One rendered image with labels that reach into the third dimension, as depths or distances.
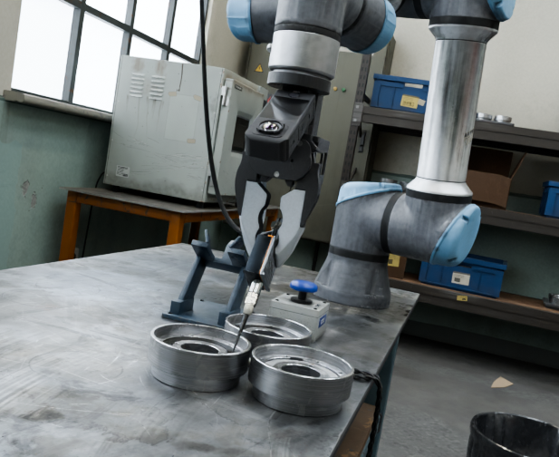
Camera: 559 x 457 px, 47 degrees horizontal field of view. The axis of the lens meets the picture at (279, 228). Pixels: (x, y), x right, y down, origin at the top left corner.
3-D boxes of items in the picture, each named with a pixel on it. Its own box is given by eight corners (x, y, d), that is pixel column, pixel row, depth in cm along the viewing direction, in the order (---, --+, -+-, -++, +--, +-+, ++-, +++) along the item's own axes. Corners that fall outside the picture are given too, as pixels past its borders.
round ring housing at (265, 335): (205, 356, 74) (210, 322, 74) (241, 338, 84) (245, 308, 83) (290, 381, 71) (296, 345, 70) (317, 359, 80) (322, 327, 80)
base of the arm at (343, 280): (322, 286, 134) (330, 238, 133) (393, 301, 130) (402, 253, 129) (303, 296, 120) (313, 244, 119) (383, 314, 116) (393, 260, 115)
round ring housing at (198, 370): (151, 393, 60) (158, 350, 60) (139, 355, 70) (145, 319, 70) (256, 397, 64) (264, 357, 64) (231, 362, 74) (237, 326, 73)
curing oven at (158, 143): (216, 212, 293) (239, 69, 287) (101, 189, 309) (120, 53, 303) (259, 209, 352) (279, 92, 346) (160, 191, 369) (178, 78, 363)
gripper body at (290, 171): (323, 190, 77) (342, 89, 76) (307, 189, 69) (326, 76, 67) (264, 179, 79) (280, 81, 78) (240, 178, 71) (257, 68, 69)
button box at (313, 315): (313, 343, 88) (320, 308, 87) (265, 331, 90) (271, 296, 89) (326, 331, 96) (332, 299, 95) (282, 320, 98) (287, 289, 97)
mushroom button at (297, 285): (308, 320, 90) (314, 286, 89) (281, 314, 91) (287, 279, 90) (315, 316, 93) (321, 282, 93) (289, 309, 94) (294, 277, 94)
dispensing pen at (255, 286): (215, 342, 65) (265, 207, 73) (223, 356, 69) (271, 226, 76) (235, 347, 64) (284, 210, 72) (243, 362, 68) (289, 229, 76)
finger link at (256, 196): (268, 259, 77) (287, 185, 76) (253, 264, 72) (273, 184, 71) (245, 252, 78) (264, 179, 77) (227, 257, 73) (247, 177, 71)
